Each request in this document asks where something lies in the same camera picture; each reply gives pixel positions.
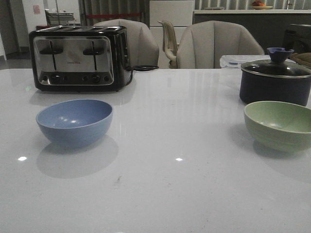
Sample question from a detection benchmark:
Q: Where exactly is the blue bowl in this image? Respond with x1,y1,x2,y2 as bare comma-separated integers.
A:
36,99,113,148

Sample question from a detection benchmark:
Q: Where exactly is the green bowl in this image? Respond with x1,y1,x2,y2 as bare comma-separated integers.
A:
244,101,311,152

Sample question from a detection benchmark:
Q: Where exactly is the beige upholstered chair left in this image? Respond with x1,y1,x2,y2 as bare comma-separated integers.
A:
94,19,159,66

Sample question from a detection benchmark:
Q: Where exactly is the beige upholstered chair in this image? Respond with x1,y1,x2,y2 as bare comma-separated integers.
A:
94,19,159,66
176,20,264,69

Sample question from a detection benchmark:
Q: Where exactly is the cream office chair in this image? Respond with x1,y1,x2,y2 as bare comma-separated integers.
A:
158,20,178,69

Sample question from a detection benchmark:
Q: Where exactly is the beige upholstered chair right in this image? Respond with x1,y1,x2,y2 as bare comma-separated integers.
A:
176,20,264,69

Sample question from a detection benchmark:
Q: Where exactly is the clear plastic food container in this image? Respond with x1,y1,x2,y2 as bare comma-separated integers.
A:
220,54,297,69

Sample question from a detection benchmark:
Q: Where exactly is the dark blue cooking pot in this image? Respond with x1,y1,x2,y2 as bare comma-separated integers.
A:
240,71,311,106

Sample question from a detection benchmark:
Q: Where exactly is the white cabinet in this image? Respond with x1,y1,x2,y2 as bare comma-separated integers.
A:
149,0,195,69

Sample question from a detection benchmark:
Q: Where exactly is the black and chrome toaster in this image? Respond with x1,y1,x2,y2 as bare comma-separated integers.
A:
29,25,132,92

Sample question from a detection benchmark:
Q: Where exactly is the glass pot lid blue knob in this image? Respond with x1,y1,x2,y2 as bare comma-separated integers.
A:
241,47,311,79

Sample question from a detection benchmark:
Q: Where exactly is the metal cart in background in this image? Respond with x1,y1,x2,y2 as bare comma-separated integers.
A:
45,9,75,26

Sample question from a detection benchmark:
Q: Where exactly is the fruit bowl on counter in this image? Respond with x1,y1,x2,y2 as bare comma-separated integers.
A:
251,0,273,10

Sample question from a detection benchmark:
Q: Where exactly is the black toaster power cable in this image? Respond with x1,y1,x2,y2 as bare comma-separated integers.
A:
125,65,159,86

